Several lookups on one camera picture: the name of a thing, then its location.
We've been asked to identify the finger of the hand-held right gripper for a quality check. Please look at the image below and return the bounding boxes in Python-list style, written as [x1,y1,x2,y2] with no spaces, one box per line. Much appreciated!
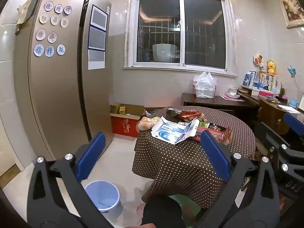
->
[283,113,304,134]
[254,122,304,178]

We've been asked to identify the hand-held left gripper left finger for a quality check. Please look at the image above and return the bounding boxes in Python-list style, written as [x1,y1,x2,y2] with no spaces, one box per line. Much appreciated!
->
[27,132,114,228]

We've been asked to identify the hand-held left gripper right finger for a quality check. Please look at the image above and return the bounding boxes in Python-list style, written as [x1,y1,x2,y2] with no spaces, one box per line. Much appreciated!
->
[190,130,281,228]

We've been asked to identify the light blue plastic bin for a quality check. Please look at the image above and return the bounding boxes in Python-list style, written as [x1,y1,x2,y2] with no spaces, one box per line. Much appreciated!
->
[84,181,123,219]

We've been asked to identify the orange white snack packet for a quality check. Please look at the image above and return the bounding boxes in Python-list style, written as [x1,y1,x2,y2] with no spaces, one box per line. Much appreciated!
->
[139,116,162,130]

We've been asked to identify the white papers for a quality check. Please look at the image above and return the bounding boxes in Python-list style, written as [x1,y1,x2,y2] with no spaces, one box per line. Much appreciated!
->
[278,104,302,114]

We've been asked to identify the red snack box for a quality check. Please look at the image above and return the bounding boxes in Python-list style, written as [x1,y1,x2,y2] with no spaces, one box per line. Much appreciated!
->
[197,126,232,145]

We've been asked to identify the brown wooden desk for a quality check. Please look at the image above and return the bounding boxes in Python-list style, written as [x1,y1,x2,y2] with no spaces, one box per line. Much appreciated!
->
[258,93,304,136]

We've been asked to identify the dark pen holder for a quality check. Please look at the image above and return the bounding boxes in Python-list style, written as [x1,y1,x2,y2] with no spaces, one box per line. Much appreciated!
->
[279,83,288,101]

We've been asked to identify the brown polka dot tablecloth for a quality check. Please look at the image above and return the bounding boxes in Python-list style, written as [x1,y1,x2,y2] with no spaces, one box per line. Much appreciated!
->
[132,106,256,208]

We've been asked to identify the red cardboard box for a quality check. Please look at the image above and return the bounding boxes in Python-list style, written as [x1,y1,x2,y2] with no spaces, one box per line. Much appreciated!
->
[110,103,145,138]

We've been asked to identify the row of upright books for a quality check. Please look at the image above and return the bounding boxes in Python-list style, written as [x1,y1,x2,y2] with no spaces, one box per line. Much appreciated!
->
[258,72,278,92]

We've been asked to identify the blue white flattened carton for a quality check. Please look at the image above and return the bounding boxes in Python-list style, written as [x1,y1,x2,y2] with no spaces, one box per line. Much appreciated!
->
[151,116,200,145]

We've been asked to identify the dark wooden side table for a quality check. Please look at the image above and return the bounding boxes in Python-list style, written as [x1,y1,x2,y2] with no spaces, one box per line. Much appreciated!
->
[181,93,259,124]

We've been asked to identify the flat stack of books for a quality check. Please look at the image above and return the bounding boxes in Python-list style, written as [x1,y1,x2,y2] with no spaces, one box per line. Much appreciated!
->
[237,88,259,97]

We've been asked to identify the green stool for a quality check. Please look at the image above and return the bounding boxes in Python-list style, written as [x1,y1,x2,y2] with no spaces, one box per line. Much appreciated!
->
[169,194,205,220]

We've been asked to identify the pink paper sheet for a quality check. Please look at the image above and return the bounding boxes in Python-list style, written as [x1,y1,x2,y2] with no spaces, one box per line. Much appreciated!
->
[219,94,245,101]

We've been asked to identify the yellow duck toy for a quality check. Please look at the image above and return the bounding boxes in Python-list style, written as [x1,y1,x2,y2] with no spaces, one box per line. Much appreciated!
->
[266,60,276,74]

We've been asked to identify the stack of papers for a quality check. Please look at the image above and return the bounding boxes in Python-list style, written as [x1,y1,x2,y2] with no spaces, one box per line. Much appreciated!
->
[165,108,182,118]

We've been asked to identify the blue book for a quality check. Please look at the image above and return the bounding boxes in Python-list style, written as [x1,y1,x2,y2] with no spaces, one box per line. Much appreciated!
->
[243,71,257,87]

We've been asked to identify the white plastic bag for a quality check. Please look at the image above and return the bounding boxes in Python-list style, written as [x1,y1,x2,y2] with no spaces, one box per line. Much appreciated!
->
[193,71,217,99]

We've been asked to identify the round paper fan ornament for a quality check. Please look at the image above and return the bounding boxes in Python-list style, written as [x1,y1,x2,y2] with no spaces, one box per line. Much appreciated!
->
[253,52,264,67]

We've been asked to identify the bronze refrigerator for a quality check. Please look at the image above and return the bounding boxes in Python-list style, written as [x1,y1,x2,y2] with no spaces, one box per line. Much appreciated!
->
[13,0,114,169]

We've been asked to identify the person's leg black pants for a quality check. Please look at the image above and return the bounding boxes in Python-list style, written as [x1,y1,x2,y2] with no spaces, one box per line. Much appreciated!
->
[141,195,187,228]

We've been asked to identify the brown door mat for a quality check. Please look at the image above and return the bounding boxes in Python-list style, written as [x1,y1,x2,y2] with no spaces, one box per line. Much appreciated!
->
[0,164,21,178]

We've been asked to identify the white-edged grey sheet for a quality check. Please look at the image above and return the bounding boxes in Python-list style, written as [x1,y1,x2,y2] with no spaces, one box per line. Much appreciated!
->
[88,49,105,70]

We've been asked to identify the framed flower painting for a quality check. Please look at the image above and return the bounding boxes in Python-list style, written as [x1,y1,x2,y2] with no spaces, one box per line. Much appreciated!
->
[278,0,304,29]

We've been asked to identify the large white tub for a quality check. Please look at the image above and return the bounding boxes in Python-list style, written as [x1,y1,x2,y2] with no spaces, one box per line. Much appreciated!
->
[152,44,177,62]

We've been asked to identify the blue-framed grey sheet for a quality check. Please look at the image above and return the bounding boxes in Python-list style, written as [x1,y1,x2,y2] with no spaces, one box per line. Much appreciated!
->
[88,26,106,51]
[90,4,108,31]

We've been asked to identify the white sliding window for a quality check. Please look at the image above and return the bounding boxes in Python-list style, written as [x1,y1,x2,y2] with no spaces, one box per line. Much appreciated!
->
[129,0,238,78]

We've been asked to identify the group of round lettered magnets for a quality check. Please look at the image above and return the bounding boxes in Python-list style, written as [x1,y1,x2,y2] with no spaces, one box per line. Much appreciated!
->
[33,1,72,58]

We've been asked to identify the beige green cloth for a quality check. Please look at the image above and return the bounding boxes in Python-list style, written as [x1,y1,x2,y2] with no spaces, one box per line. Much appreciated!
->
[15,0,40,35]

